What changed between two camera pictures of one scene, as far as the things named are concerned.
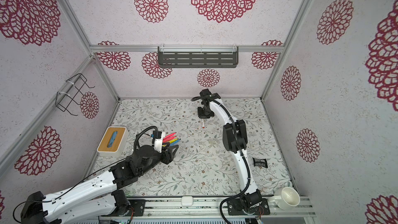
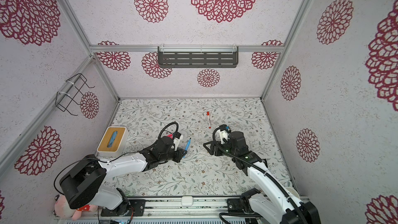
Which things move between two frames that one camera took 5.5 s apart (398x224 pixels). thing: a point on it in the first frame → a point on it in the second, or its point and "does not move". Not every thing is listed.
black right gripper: [201, 115] → [215, 144]
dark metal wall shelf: [198, 56] does not move
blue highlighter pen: [173, 143] → [187, 144]
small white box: [187, 200] does not move
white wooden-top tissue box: [114, 141] does not move
